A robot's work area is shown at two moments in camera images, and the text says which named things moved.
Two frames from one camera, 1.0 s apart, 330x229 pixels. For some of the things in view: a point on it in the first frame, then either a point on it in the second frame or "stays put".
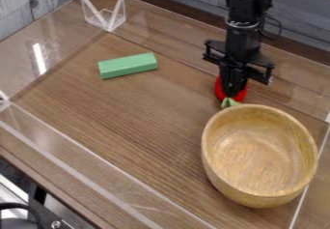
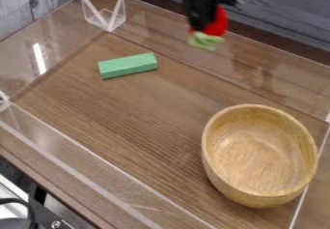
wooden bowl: [259, 155] stays put
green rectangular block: [128, 65] stays put
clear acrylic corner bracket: [104, 19] stays put
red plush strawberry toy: [228, 100] → [209, 35]
